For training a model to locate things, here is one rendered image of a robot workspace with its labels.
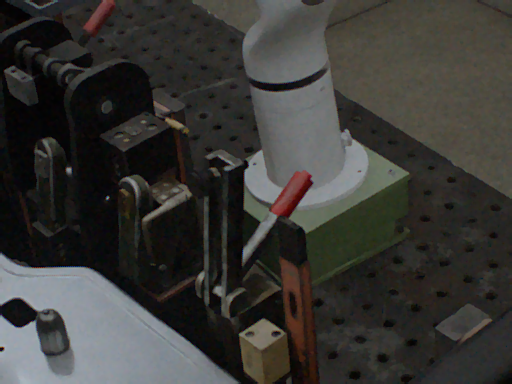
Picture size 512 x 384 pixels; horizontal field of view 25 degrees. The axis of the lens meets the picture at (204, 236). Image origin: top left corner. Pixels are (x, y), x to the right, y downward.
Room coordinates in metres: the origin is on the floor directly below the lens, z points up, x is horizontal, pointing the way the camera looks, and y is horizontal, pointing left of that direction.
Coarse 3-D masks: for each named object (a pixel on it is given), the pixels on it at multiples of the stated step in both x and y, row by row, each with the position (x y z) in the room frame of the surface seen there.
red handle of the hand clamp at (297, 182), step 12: (300, 180) 0.96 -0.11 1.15; (288, 192) 0.95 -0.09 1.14; (300, 192) 0.95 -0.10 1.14; (276, 204) 0.94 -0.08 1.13; (288, 204) 0.94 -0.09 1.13; (276, 216) 0.94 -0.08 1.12; (288, 216) 0.94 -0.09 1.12; (264, 228) 0.93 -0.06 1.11; (276, 228) 0.93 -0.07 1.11; (252, 240) 0.93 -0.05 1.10; (264, 240) 0.92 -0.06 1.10; (252, 252) 0.91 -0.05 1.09; (252, 264) 0.91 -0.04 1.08; (216, 288) 0.90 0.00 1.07
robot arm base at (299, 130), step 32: (256, 96) 1.42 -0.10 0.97; (288, 96) 1.39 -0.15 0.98; (320, 96) 1.40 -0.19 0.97; (288, 128) 1.39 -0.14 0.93; (320, 128) 1.39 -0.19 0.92; (256, 160) 1.49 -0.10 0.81; (288, 160) 1.39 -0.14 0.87; (320, 160) 1.39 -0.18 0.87; (352, 160) 1.44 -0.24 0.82; (256, 192) 1.41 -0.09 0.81; (320, 192) 1.37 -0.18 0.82; (352, 192) 1.37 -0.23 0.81
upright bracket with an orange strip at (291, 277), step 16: (288, 224) 0.82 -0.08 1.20; (288, 240) 0.82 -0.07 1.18; (304, 240) 0.81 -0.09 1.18; (288, 256) 0.82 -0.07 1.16; (304, 256) 0.81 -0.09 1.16; (288, 272) 0.82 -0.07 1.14; (304, 272) 0.81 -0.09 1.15; (288, 288) 0.82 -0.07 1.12; (304, 288) 0.81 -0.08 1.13; (288, 304) 0.83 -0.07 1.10; (304, 304) 0.81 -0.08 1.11; (288, 320) 0.83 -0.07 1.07; (304, 320) 0.81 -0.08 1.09; (288, 336) 0.83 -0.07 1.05; (304, 336) 0.81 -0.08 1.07; (304, 352) 0.81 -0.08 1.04; (304, 368) 0.81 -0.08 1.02
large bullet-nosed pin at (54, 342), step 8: (40, 312) 0.93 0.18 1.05; (48, 312) 0.92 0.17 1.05; (56, 312) 0.93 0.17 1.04; (40, 320) 0.92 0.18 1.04; (48, 320) 0.92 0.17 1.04; (56, 320) 0.92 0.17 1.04; (40, 328) 0.91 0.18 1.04; (48, 328) 0.91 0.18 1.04; (56, 328) 0.91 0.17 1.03; (64, 328) 0.92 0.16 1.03; (40, 336) 0.91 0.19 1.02; (48, 336) 0.91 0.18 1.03; (56, 336) 0.91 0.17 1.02; (64, 336) 0.92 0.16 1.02; (40, 344) 0.92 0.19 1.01; (48, 344) 0.91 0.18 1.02; (56, 344) 0.91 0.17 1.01; (64, 344) 0.92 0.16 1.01; (48, 352) 0.91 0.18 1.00; (56, 352) 0.91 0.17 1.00
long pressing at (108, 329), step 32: (0, 256) 1.09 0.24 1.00; (0, 288) 1.04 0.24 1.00; (32, 288) 1.03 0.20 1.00; (64, 288) 1.02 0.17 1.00; (96, 288) 1.01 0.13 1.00; (0, 320) 0.98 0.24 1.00; (64, 320) 0.96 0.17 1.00; (96, 320) 0.95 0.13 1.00; (128, 320) 0.95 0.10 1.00; (160, 320) 0.94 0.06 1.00; (0, 352) 0.93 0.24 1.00; (32, 352) 0.92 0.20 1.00; (64, 352) 0.91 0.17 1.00; (96, 352) 0.90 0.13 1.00; (128, 352) 0.90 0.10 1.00; (160, 352) 0.89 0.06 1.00; (192, 352) 0.88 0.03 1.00
